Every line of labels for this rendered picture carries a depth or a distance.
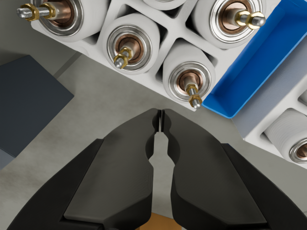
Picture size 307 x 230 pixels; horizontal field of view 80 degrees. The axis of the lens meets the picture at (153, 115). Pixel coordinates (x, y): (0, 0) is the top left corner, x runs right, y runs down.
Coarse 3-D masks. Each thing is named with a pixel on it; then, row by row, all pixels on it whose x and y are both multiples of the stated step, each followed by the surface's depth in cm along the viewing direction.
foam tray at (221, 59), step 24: (120, 0) 33; (192, 0) 33; (168, 24) 35; (72, 48) 38; (96, 48) 38; (168, 48) 37; (216, 48) 37; (240, 48) 36; (216, 72) 39; (168, 96) 43
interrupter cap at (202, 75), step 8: (184, 64) 31; (192, 64) 31; (200, 64) 31; (176, 72) 32; (184, 72) 32; (192, 72) 32; (200, 72) 32; (208, 72) 32; (176, 80) 33; (200, 80) 33; (208, 80) 32; (176, 88) 33; (184, 88) 34; (200, 88) 33; (208, 88) 33; (176, 96) 34; (184, 96) 34; (200, 96) 34
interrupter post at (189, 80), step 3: (186, 78) 32; (189, 78) 32; (192, 78) 32; (183, 81) 33; (186, 81) 31; (189, 81) 31; (192, 81) 30; (195, 81) 31; (186, 84) 30; (189, 84) 30; (195, 84) 30; (186, 87) 30
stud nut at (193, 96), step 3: (192, 96) 26; (195, 96) 26; (198, 96) 26; (189, 99) 27; (192, 99) 26; (198, 99) 26; (201, 99) 26; (189, 102) 26; (201, 102) 26; (192, 105) 27
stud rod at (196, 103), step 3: (192, 90) 29; (195, 90) 29; (192, 93) 28; (195, 93) 28; (195, 99) 26; (192, 102) 26; (195, 102) 25; (198, 102) 25; (195, 105) 25; (198, 105) 25; (195, 108) 25; (198, 108) 25
